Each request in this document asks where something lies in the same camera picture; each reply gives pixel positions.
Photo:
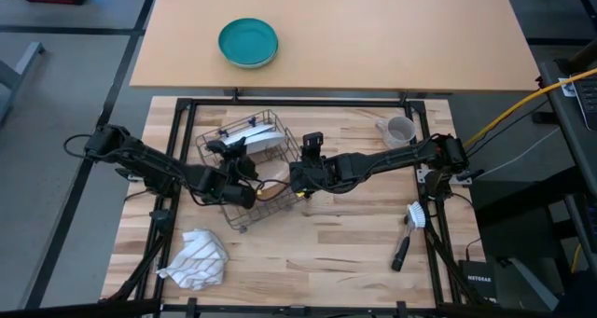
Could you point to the black Netgear router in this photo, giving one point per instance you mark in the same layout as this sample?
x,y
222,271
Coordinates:
x,y
480,280

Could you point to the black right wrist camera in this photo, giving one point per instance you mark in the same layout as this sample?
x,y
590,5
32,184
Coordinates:
x,y
313,144

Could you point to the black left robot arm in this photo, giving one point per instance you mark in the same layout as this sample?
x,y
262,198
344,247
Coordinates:
x,y
154,166

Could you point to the pale pink plate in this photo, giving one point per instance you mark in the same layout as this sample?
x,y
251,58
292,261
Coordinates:
x,y
268,143

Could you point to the black frame clamp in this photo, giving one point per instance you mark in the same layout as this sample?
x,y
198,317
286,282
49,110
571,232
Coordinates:
x,y
161,217

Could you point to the brown wooden plate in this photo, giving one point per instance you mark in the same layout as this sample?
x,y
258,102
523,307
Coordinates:
x,y
276,180

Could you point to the black metal table frame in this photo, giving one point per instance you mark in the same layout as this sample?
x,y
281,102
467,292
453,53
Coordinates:
x,y
184,122

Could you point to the black keyboard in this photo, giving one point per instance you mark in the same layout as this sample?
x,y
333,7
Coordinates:
x,y
588,103

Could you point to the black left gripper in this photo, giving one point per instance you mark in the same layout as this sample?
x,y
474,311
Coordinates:
x,y
239,169

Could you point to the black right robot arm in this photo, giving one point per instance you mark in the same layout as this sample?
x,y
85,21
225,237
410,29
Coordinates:
x,y
396,159

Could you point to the speckled grey mug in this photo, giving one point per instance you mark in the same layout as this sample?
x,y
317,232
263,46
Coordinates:
x,y
398,132

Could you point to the grey furniture piece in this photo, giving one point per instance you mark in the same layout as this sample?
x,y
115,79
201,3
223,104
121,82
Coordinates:
x,y
18,71

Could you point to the white striped cloth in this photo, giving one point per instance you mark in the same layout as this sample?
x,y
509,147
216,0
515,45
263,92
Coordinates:
x,y
198,262

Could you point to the silver mounting bracket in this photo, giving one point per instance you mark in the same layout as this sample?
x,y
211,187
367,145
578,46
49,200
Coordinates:
x,y
422,175

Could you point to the white paper label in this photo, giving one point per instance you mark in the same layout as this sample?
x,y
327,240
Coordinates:
x,y
566,87

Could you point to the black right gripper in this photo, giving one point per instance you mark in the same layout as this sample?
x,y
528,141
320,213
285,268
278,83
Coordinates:
x,y
319,175

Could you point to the teal plate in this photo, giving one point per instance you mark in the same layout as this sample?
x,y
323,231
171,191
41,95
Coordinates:
x,y
247,42

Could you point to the light wooden desk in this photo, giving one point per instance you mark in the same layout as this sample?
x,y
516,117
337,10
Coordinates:
x,y
373,43

